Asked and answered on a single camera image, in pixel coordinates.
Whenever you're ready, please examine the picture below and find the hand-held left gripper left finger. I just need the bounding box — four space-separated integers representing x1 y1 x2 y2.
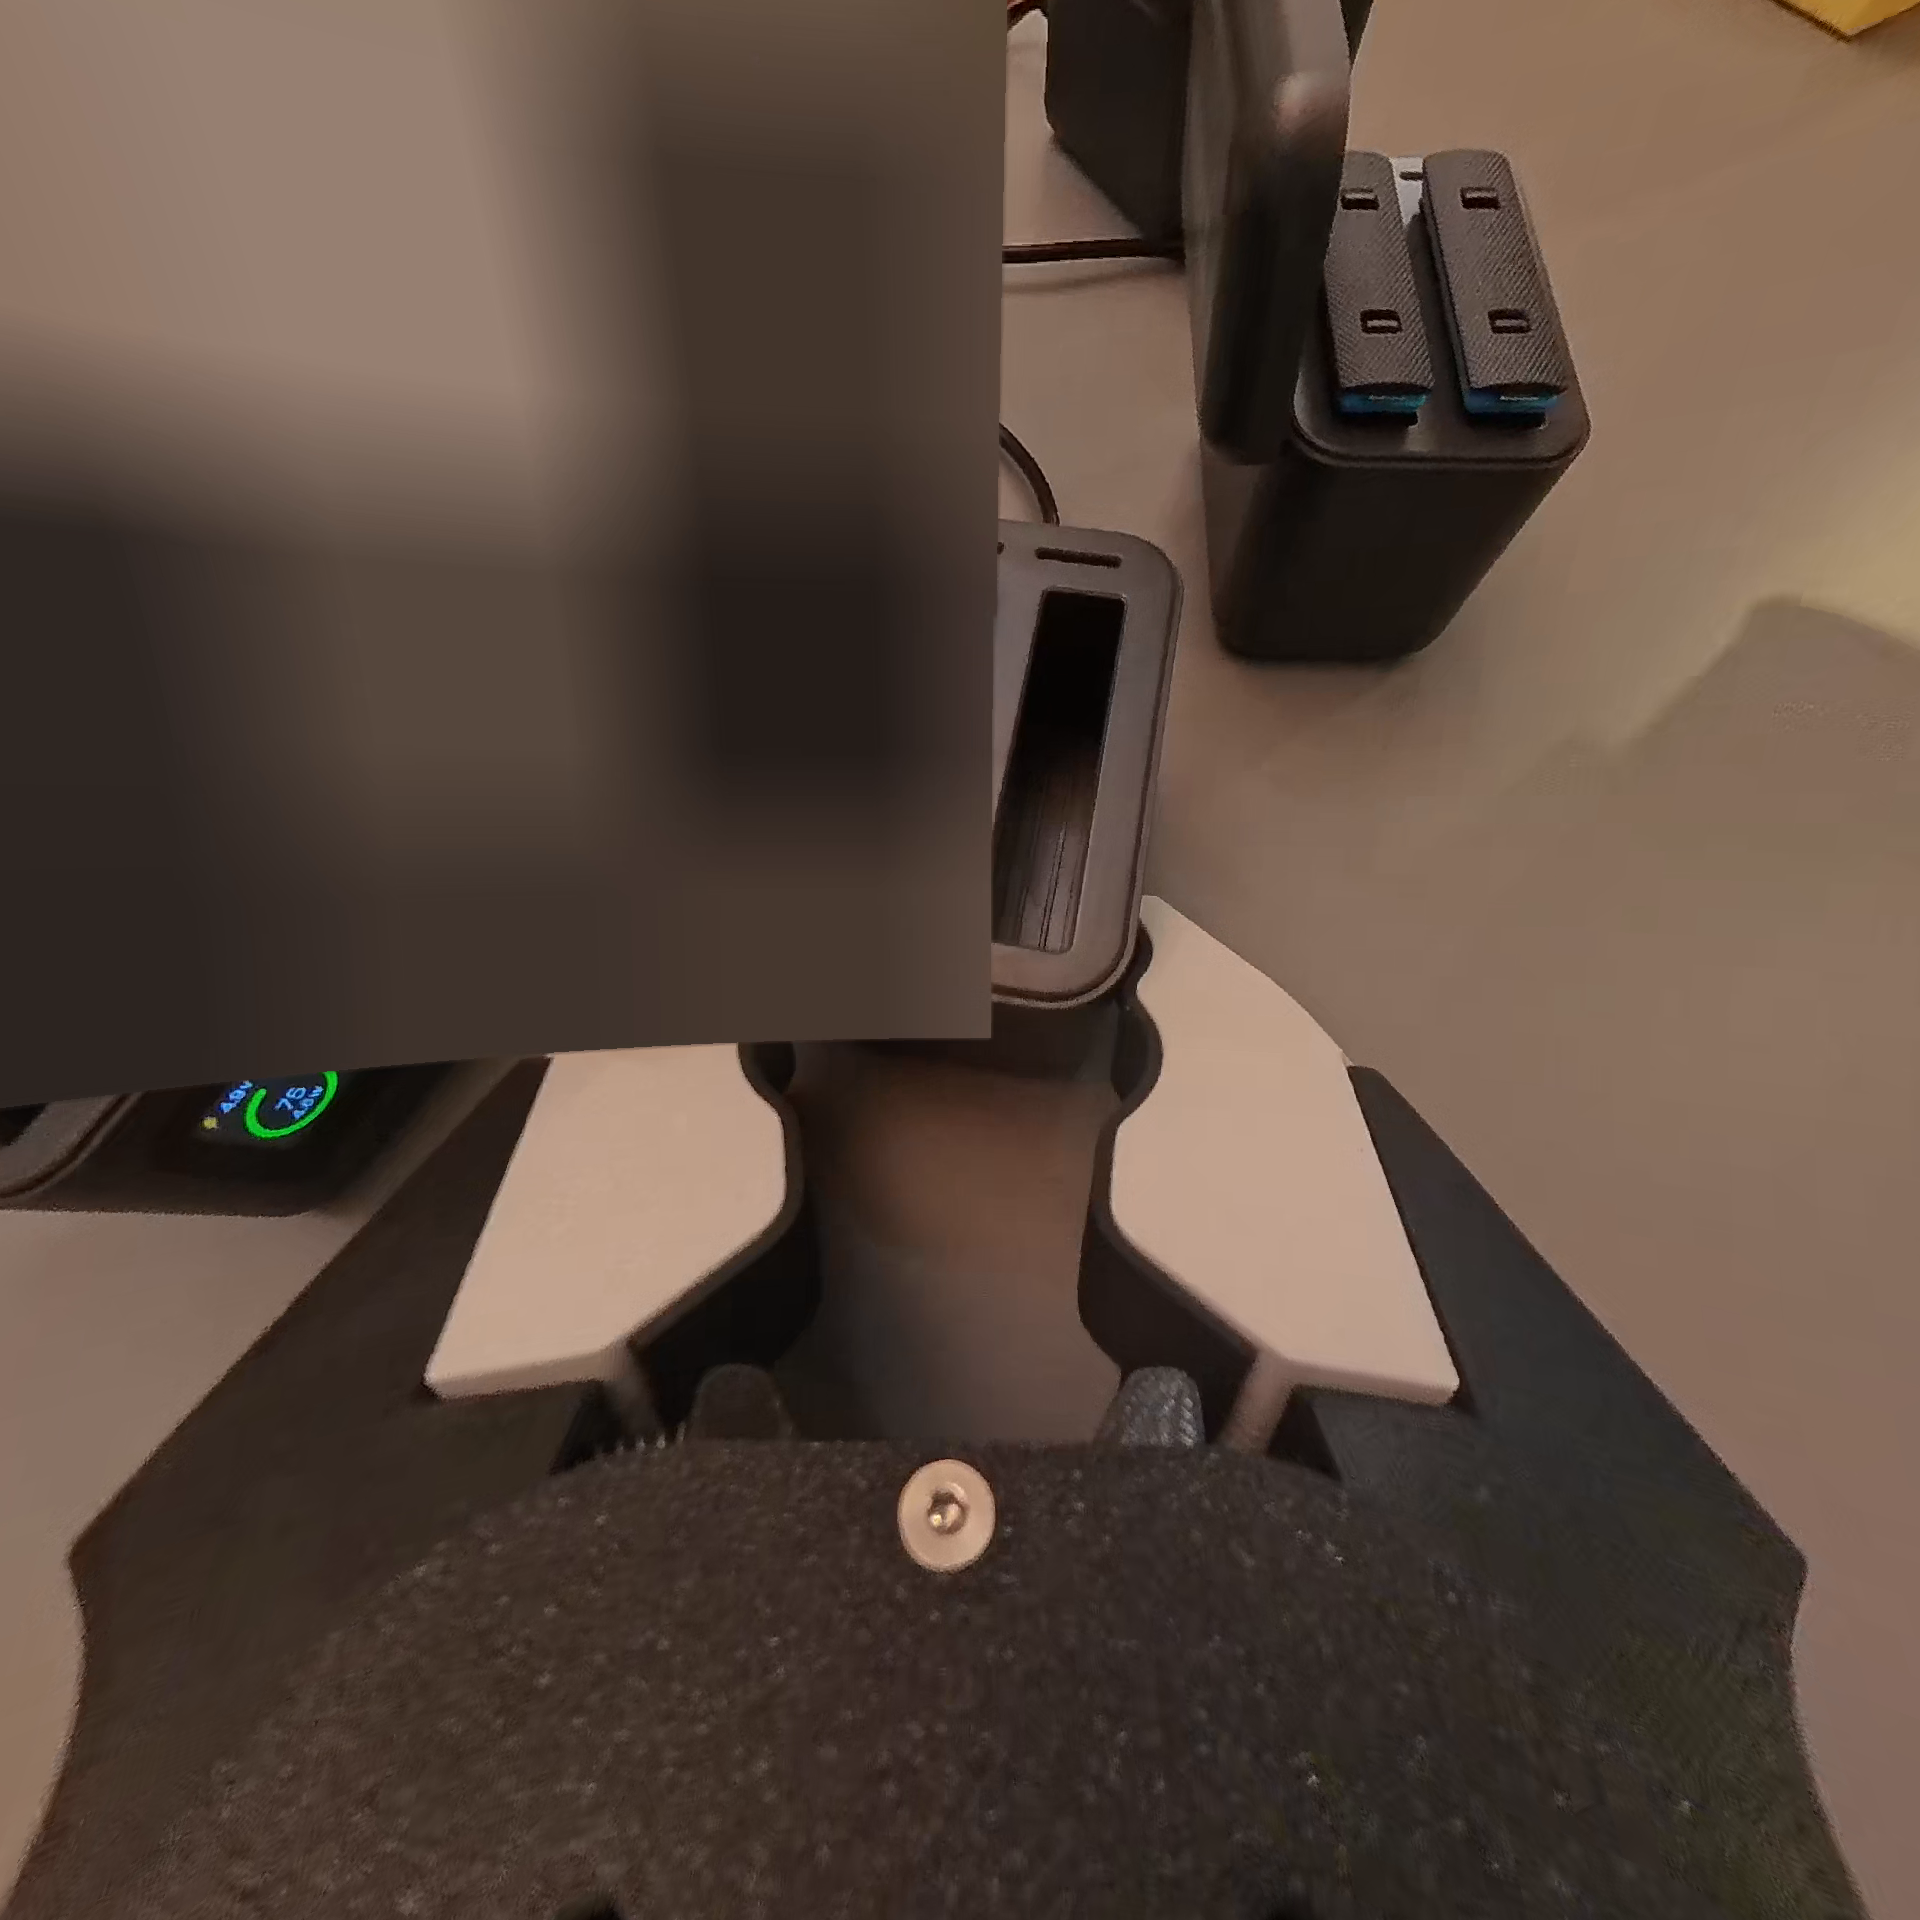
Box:
424 1045 824 1431

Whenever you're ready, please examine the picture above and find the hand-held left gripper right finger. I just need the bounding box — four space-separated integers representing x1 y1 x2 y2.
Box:
1076 895 1462 1449

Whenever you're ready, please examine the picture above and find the black battery charging case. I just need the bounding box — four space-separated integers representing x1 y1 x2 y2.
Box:
1043 0 1205 261
1183 0 1596 665
0 1059 460 1221
989 521 1185 1086

